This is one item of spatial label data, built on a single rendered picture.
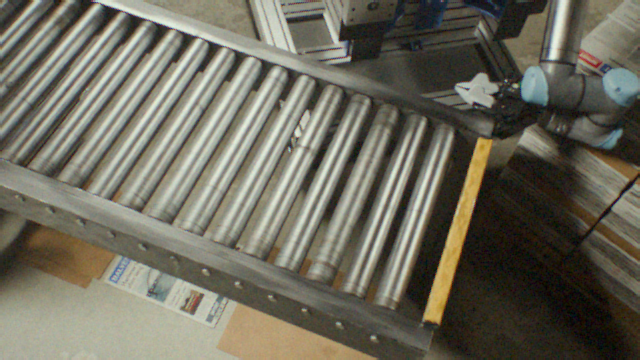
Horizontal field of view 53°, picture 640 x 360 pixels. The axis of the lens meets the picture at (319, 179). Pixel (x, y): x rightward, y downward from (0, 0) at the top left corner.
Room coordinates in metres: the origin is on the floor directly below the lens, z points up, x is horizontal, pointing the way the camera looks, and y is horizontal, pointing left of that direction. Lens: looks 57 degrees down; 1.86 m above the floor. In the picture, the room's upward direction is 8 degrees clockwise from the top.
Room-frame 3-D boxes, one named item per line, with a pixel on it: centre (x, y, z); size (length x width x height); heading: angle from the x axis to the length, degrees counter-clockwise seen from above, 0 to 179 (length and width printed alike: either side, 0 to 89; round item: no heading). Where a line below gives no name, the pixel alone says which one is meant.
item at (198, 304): (0.82, 0.39, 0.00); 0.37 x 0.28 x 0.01; 76
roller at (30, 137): (0.85, 0.55, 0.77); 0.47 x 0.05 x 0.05; 166
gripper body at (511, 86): (0.98, -0.43, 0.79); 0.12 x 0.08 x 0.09; 76
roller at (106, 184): (0.80, 0.36, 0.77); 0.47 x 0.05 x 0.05; 166
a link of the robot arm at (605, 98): (0.94, -0.56, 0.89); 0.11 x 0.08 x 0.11; 89
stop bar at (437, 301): (0.63, -0.28, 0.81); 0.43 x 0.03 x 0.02; 166
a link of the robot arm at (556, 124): (0.95, -0.50, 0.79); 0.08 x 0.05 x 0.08; 166
